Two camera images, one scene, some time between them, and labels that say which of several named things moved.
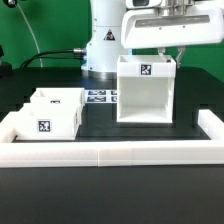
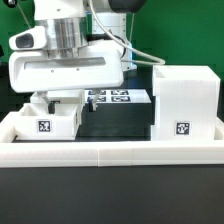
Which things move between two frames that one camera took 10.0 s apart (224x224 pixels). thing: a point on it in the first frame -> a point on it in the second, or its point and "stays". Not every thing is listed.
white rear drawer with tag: (73, 97) stays
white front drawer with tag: (48, 121) stays
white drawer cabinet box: (145, 89) -> (186, 103)
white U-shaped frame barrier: (111, 153) stays
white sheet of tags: (100, 96) stays
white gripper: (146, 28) -> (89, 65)
